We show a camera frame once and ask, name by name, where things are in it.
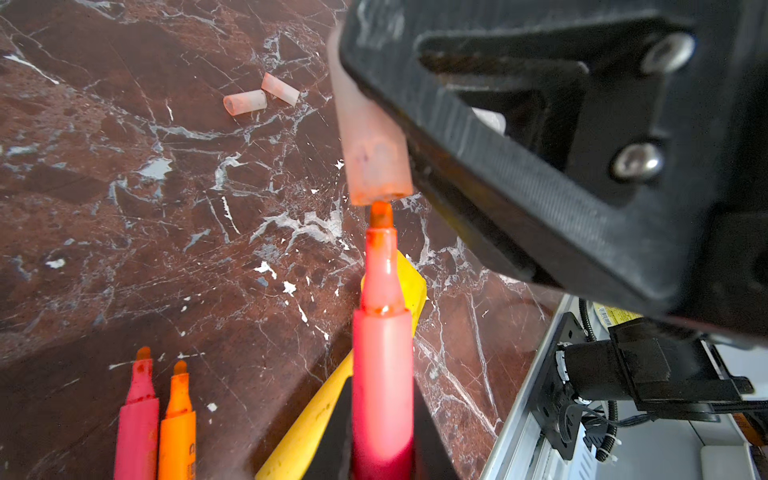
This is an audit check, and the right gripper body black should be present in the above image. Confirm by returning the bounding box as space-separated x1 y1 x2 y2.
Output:
681 1 767 343

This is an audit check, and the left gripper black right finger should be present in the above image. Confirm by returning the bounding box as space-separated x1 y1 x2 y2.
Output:
412 382 459 480

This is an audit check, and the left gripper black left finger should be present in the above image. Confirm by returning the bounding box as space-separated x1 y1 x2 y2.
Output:
303 378 352 480

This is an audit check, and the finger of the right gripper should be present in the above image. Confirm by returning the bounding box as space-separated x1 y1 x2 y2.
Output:
338 1 744 315

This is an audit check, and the pink marker pen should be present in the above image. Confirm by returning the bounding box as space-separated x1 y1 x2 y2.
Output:
352 201 414 479

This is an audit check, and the translucent pink pen cap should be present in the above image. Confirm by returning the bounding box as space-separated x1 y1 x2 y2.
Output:
223 89 267 116

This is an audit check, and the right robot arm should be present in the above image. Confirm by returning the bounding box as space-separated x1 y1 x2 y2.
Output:
336 1 767 460

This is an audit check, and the orange marker pen lower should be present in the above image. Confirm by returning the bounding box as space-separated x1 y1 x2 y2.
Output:
157 360 197 480

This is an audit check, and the red marker pen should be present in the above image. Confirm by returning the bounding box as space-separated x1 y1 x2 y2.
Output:
113 347 160 480

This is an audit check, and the yellow toy shovel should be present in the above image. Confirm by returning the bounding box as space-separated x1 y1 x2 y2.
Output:
255 252 427 480

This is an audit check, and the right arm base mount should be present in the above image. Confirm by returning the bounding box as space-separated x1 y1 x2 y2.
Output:
531 312 586 461

